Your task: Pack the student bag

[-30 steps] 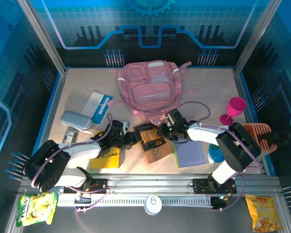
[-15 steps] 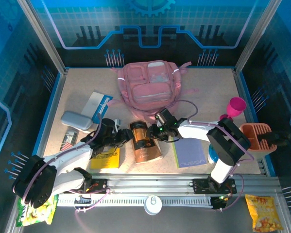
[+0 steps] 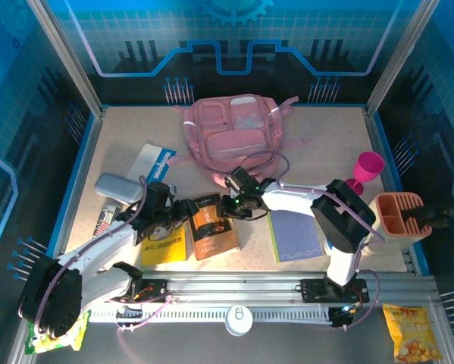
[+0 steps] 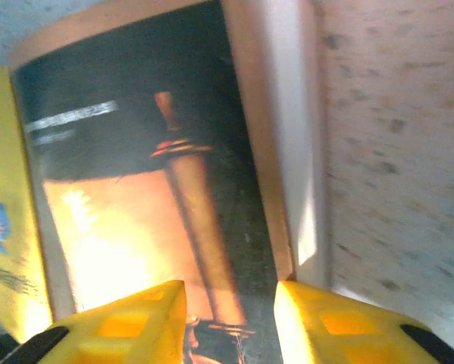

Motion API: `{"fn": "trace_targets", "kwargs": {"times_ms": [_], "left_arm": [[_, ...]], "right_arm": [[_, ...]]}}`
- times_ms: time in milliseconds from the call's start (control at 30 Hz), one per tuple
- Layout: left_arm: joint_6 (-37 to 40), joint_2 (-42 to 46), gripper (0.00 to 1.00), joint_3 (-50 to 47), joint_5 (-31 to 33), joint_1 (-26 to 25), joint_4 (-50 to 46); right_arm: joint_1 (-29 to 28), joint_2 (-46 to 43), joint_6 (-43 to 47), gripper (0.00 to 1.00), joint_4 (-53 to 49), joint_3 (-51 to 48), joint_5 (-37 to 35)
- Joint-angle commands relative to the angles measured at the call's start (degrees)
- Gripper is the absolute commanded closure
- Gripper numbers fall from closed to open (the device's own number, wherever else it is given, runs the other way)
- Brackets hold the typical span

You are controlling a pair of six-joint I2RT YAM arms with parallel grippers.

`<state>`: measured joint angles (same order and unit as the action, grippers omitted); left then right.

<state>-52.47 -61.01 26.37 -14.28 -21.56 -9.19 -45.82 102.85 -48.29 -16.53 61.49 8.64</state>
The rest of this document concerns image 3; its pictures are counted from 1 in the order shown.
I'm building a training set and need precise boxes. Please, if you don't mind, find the brown cover book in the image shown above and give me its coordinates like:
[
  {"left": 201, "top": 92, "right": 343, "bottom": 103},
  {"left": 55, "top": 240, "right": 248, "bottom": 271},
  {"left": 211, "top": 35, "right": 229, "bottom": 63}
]
[{"left": 188, "top": 193, "right": 241, "bottom": 262}]

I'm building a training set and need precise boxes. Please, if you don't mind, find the yellow cartoon cover book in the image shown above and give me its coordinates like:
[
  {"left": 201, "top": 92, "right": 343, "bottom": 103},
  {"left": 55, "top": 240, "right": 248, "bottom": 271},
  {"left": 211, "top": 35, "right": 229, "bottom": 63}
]
[{"left": 140, "top": 223, "right": 188, "bottom": 268}]

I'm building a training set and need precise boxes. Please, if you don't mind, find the white striped printed item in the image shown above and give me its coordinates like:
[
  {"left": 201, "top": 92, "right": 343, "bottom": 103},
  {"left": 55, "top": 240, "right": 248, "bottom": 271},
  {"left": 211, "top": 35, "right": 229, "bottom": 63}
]
[{"left": 93, "top": 202, "right": 122, "bottom": 238}]

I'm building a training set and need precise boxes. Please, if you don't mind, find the grey pencil case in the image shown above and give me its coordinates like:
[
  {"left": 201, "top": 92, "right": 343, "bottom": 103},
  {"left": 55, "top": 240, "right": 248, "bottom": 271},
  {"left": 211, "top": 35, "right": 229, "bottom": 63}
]
[{"left": 94, "top": 173, "right": 146, "bottom": 206}]

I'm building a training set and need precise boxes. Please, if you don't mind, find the white blue notebook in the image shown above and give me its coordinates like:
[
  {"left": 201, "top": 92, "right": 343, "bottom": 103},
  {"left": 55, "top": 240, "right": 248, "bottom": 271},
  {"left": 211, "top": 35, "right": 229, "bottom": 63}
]
[{"left": 126, "top": 143, "right": 177, "bottom": 184}]

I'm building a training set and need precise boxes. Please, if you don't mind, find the purple notebook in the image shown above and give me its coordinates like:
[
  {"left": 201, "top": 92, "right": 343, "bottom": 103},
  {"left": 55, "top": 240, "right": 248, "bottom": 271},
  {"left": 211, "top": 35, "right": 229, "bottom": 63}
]
[{"left": 268, "top": 210, "right": 324, "bottom": 264}]

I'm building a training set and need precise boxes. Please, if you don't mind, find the pink student backpack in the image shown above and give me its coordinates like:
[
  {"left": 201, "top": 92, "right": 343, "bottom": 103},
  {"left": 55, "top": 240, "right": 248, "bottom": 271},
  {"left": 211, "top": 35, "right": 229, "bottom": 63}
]
[{"left": 173, "top": 93, "right": 312, "bottom": 189}]

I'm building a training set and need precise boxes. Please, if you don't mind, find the green yellow candy bag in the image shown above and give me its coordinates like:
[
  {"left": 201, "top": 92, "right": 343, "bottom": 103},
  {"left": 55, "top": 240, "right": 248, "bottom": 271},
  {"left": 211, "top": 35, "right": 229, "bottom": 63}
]
[{"left": 24, "top": 310, "right": 91, "bottom": 356}]

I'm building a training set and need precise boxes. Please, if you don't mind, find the yellow snack bag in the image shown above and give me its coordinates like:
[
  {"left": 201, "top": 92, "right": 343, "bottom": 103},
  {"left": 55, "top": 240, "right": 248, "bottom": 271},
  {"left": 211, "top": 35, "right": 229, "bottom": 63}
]
[{"left": 381, "top": 303, "right": 443, "bottom": 364}]

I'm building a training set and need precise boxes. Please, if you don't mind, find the white round can lid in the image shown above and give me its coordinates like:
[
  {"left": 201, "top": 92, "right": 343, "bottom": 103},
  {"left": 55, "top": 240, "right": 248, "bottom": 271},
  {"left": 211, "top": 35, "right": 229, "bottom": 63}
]
[{"left": 224, "top": 304, "right": 254, "bottom": 337}]

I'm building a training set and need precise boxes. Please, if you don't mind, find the magenta plastic goblet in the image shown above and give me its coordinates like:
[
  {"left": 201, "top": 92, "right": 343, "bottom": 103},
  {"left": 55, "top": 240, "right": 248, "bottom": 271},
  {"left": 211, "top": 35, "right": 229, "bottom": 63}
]
[{"left": 343, "top": 151, "right": 386, "bottom": 196}]

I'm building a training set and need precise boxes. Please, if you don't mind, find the orange cream utensil holder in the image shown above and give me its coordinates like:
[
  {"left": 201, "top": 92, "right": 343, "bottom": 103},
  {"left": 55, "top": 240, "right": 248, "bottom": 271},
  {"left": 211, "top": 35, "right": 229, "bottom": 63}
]
[{"left": 359, "top": 191, "right": 434, "bottom": 257}]

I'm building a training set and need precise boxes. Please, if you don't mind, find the black tool in holder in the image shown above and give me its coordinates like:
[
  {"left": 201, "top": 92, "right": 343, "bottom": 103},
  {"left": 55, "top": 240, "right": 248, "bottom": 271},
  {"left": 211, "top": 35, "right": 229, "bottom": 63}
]
[{"left": 407, "top": 203, "right": 454, "bottom": 231}]

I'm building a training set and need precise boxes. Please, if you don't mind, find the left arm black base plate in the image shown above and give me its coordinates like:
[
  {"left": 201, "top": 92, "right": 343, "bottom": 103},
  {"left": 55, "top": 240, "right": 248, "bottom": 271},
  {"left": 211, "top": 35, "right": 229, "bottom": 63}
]
[{"left": 108, "top": 278, "right": 168, "bottom": 304}]

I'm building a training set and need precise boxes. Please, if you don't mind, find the aluminium mounting rail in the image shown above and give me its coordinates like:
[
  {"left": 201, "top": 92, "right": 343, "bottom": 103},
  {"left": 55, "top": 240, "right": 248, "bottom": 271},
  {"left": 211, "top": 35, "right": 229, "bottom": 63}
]
[{"left": 29, "top": 271, "right": 440, "bottom": 303}]

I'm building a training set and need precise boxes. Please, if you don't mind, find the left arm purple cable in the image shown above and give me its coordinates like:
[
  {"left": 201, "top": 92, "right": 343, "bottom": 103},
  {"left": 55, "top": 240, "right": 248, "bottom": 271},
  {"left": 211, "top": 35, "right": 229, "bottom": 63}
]
[{"left": 18, "top": 174, "right": 174, "bottom": 337}]

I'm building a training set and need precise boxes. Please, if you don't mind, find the white slotted cable duct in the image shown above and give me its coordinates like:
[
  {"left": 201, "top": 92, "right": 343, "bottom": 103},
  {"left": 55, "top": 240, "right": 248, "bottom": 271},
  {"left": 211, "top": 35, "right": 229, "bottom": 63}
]
[{"left": 89, "top": 306, "right": 332, "bottom": 324}]

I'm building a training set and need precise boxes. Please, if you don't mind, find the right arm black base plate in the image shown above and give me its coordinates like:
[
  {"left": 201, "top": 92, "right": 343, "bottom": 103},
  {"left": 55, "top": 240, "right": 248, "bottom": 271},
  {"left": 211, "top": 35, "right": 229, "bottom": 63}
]
[{"left": 299, "top": 278, "right": 371, "bottom": 304}]

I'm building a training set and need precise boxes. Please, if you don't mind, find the aluminium frame post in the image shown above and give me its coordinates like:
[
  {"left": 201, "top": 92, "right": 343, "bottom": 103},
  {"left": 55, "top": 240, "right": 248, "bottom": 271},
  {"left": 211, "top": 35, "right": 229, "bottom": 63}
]
[
  {"left": 26, "top": 0, "right": 105, "bottom": 117},
  {"left": 365, "top": 0, "right": 429, "bottom": 117}
]

